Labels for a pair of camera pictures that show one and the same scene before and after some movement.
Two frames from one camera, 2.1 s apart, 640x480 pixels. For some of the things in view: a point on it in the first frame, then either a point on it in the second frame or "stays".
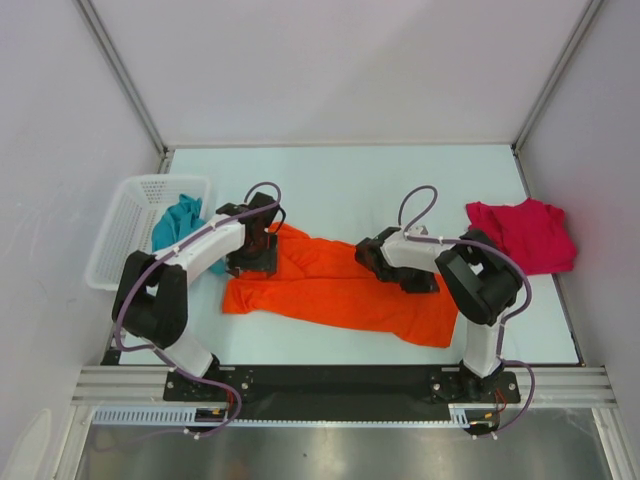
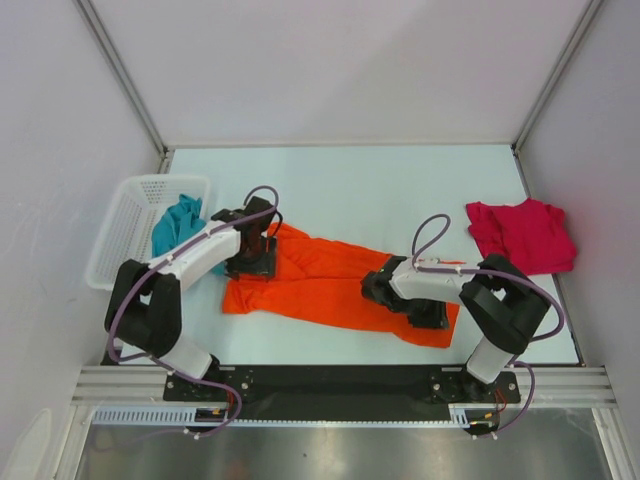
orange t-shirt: [325, 279] stays
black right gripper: [426, 284] -> [436, 319]
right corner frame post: [589, 15] stays
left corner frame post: [116, 64] stays
